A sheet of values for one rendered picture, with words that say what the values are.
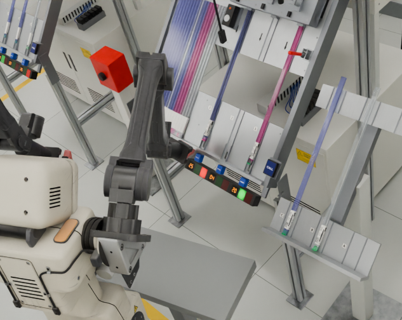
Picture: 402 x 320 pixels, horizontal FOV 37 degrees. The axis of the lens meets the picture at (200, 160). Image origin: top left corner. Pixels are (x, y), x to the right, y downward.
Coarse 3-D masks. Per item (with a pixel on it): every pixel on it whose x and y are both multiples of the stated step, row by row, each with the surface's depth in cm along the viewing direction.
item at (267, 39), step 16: (208, 0) 220; (224, 0) 215; (256, 16) 206; (256, 32) 205; (272, 32) 201; (288, 32) 197; (304, 32) 193; (320, 32) 189; (240, 48) 209; (256, 48) 205; (272, 48) 201; (288, 48) 197; (304, 48) 193; (272, 64) 200; (304, 64) 192
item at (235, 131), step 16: (208, 96) 217; (192, 112) 222; (208, 112) 217; (224, 112) 212; (240, 112) 208; (192, 128) 221; (224, 128) 212; (240, 128) 207; (256, 128) 203; (272, 128) 199; (208, 144) 216; (224, 144) 211; (240, 144) 207; (272, 144) 199; (224, 160) 211; (240, 160) 207; (256, 160) 202; (256, 176) 202
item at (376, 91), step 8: (376, 88) 168; (376, 96) 168; (368, 104) 169; (368, 112) 169; (368, 120) 170; (360, 128) 170; (360, 136) 170; (352, 152) 171; (352, 160) 171; (344, 168) 172; (344, 176) 172; (336, 192) 173; (336, 200) 173; (328, 208) 174; (328, 216) 174
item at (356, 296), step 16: (368, 176) 179; (368, 192) 184; (352, 208) 186; (368, 208) 189; (352, 224) 192; (368, 224) 194; (352, 288) 220; (368, 288) 219; (336, 304) 241; (352, 304) 229; (368, 304) 226; (384, 304) 236; (400, 304) 235
